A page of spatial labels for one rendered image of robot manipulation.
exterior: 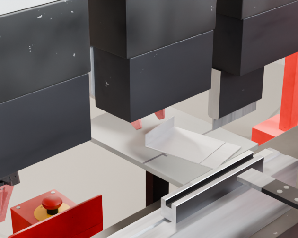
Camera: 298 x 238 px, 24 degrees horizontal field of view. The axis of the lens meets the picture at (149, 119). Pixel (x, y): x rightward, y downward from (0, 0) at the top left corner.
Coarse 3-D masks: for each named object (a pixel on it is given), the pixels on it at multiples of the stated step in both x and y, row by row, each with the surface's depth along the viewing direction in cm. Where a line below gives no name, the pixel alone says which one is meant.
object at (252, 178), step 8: (240, 176) 102; (248, 176) 102; (256, 176) 102; (264, 176) 102; (248, 184) 101; (256, 184) 100; (264, 184) 100; (272, 184) 100; (280, 184) 100; (264, 192) 99; (272, 192) 98; (280, 192) 98; (288, 192) 98; (296, 192) 98; (280, 200) 97; (288, 200) 96; (296, 200) 96; (296, 208) 95
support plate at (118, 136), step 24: (96, 120) 120; (120, 120) 120; (144, 120) 120; (192, 120) 120; (120, 144) 112; (144, 144) 112; (240, 144) 112; (144, 168) 106; (168, 168) 105; (192, 168) 105
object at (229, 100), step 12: (216, 72) 94; (252, 72) 99; (216, 84) 95; (228, 84) 96; (240, 84) 98; (252, 84) 100; (216, 96) 96; (228, 96) 97; (240, 96) 99; (252, 96) 101; (216, 108) 97; (228, 108) 98; (240, 108) 100; (252, 108) 104; (216, 120) 98; (228, 120) 101
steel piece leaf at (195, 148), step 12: (168, 120) 115; (156, 132) 113; (168, 132) 115; (180, 132) 115; (192, 132) 115; (156, 144) 111; (168, 144) 111; (180, 144) 111; (192, 144) 111; (204, 144) 111; (216, 144) 111; (180, 156) 108; (192, 156) 108; (204, 156) 108
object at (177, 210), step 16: (240, 160) 108; (256, 160) 107; (208, 176) 103; (224, 176) 103; (176, 192) 99; (192, 192) 99; (208, 192) 100; (224, 192) 103; (176, 208) 96; (192, 208) 99
